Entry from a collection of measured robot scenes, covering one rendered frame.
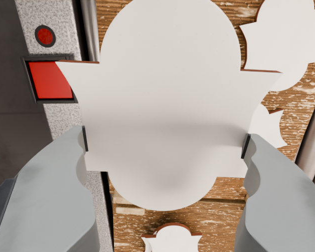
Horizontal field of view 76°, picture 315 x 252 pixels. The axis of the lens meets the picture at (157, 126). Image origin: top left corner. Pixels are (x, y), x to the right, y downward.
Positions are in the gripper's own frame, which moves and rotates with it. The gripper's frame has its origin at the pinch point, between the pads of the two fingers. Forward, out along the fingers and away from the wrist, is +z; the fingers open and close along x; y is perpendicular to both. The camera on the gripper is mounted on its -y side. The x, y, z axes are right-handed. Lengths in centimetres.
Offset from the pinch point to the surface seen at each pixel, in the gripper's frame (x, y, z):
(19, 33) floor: -81, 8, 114
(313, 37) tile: 20.6, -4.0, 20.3
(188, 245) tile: 7.5, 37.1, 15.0
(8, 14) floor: -85, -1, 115
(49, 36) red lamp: -17.6, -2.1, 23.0
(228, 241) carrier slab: 17.8, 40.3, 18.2
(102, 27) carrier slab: -8.8, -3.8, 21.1
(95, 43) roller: -10.4, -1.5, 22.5
